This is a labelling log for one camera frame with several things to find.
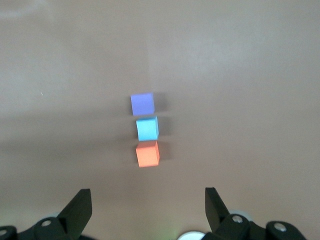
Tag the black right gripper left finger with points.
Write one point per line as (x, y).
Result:
(75, 215)

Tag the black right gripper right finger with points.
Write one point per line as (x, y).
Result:
(222, 225)

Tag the light blue foam block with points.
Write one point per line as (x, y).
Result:
(147, 128)

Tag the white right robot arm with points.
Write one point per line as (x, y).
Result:
(191, 236)

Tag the orange foam block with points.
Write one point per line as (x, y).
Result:
(147, 155)

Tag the purple foam block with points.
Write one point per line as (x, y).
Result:
(142, 104)

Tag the brown table cloth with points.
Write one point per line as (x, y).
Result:
(225, 100)

